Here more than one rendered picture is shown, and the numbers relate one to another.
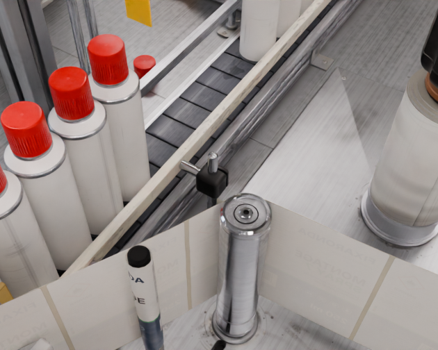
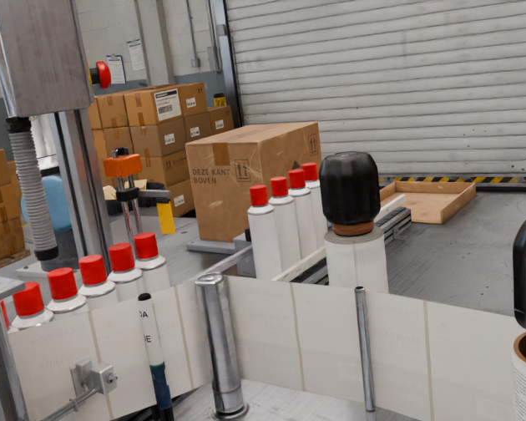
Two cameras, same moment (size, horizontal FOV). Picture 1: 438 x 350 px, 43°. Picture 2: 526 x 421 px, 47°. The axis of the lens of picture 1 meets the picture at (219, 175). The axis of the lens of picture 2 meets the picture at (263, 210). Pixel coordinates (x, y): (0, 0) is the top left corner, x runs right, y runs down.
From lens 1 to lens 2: 50 cm
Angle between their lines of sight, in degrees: 37
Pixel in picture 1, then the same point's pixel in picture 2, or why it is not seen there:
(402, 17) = (393, 268)
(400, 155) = (332, 280)
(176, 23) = not seen: hidden behind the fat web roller
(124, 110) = (155, 275)
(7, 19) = (91, 241)
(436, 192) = not seen: hidden behind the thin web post
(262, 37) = (269, 270)
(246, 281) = (219, 335)
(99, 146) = (137, 291)
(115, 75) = (149, 251)
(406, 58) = (393, 287)
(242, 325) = (230, 394)
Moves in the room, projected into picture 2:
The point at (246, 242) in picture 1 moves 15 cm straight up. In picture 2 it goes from (209, 291) to (189, 170)
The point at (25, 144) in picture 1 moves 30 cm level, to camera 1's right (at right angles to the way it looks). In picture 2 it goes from (90, 274) to (311, 252)
